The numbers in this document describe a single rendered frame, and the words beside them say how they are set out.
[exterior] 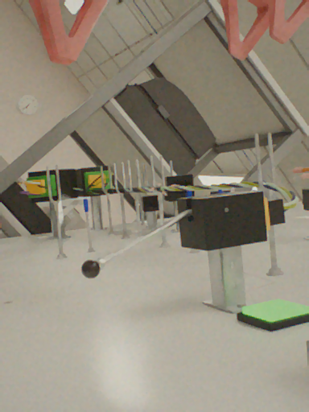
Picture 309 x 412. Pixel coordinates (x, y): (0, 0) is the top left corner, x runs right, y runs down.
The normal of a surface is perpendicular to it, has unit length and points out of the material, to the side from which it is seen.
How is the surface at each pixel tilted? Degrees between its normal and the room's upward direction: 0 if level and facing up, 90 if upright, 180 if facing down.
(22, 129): 90
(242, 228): 85
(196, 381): 54
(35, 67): 90
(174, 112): 90
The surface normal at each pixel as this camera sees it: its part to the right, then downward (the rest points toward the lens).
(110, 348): -0.10, -0.99
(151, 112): 0.34, 0.04
